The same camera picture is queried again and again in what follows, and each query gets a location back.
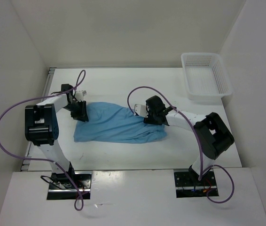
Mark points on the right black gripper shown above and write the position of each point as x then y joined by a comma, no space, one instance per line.
150,120

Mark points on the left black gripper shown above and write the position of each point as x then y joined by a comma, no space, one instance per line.
82,115

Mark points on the light blue shorts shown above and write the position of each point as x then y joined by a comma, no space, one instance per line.
110,122

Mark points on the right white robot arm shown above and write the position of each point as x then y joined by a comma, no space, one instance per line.
211,133

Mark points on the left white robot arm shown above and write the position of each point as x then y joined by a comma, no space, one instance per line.
41,128

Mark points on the white plastic basket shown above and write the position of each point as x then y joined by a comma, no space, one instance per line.
206,78

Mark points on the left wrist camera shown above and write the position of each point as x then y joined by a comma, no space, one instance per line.
79,95

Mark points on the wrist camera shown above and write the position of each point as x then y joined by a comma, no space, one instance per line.
141,110
79,95

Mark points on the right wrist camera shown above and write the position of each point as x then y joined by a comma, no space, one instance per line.
141,110

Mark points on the aluminium table edge rail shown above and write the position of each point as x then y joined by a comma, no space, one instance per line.
29,150

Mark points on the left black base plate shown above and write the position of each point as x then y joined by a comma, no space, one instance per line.
63,189

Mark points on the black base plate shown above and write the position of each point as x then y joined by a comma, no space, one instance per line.
186,188
63,189

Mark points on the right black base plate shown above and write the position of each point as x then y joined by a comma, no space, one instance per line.
186,188

